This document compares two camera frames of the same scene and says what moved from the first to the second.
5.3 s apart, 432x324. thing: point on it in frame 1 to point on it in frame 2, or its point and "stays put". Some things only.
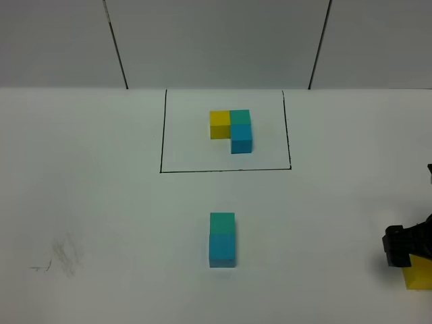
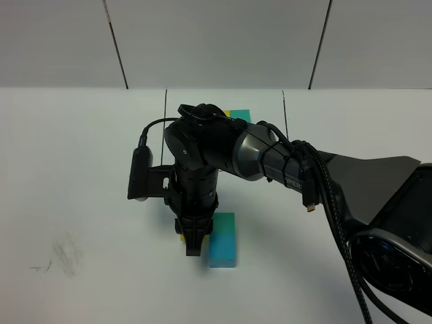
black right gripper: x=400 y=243 to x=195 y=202
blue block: x=221 y=252 stays put
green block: x=222 y=223 stays put
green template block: x=239 y=117 stays put
